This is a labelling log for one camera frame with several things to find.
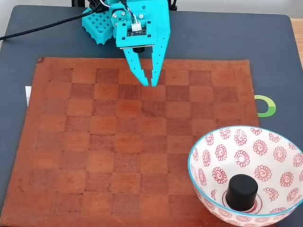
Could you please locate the white bowl with red flowers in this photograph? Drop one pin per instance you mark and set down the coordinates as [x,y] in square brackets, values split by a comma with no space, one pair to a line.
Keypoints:
[272,165]

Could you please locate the black table clamp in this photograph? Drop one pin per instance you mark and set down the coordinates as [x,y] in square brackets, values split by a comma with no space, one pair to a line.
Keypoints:
[174,4]
[76,2]

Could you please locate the teal framed camera module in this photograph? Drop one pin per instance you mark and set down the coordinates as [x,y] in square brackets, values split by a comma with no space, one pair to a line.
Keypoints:
[122,39]

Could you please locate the black cylinder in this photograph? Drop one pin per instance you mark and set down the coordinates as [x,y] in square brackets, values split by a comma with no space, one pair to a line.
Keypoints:
[241,191]

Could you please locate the brown leather chessboard mat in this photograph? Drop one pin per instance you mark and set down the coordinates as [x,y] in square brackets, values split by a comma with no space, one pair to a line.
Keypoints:
[118,142]

